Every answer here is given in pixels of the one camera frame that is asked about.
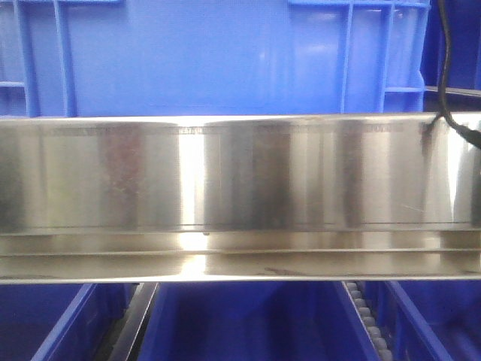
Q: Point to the lower left blue bin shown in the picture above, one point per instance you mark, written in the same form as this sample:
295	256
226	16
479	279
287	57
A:
59	321

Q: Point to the steel shelf front beam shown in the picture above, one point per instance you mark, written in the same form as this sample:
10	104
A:
326	197

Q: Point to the lower roller track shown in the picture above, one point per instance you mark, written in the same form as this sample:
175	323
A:
366	316

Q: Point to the large blue bin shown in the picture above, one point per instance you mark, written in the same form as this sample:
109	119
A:
128	58

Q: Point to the lower middle blue bin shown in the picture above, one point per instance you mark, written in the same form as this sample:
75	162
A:
259	320

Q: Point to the lower steel divider rail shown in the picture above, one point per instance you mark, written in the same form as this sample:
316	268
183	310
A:
124	338

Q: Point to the lower right blue bin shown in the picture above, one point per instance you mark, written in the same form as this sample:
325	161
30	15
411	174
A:
427	320

